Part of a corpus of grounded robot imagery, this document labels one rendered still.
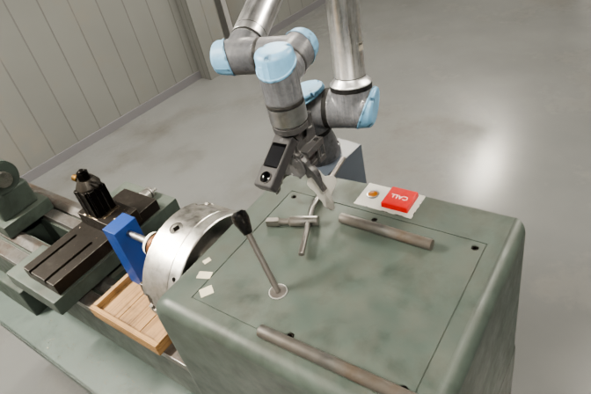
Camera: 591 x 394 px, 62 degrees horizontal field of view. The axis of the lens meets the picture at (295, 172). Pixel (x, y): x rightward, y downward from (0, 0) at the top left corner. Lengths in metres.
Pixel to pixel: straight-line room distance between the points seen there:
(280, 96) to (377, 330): 0.44
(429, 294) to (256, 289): 0.32
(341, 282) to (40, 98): 3.76
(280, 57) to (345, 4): 0.45
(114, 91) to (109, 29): 0.53
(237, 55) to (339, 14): 0.37
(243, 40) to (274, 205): 0.37
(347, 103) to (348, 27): 0.20
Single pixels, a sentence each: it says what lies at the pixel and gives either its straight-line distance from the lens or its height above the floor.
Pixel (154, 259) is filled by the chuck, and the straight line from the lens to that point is 1.21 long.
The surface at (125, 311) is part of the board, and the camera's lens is 1.61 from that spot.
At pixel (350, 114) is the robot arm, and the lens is 1.37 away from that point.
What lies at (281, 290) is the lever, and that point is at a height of 1.26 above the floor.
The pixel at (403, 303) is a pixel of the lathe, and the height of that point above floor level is 1.26.
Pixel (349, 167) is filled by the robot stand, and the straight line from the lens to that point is 1.54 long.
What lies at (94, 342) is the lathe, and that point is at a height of 0.54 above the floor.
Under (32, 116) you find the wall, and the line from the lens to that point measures 4.45.
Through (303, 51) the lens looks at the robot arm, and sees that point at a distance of 0.98.
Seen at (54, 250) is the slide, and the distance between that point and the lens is 1.83.
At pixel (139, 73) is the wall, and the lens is 4.83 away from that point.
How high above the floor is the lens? 1.96
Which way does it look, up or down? 35 degrees down
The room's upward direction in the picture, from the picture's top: 14 degrees counter-clockwise
